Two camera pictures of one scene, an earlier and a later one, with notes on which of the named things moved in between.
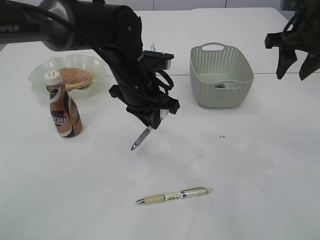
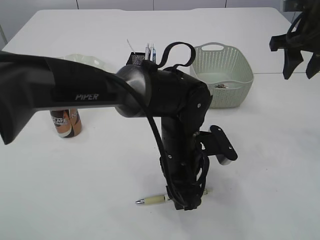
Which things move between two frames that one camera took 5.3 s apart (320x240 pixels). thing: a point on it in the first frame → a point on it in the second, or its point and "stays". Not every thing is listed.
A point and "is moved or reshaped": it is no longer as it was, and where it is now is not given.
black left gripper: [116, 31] → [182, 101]
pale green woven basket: [221, 76] stays
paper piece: [221, 86] stays
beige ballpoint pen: [175, 195] stays
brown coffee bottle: [65, 111] stays
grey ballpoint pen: [163, 113] is moved or reshaped
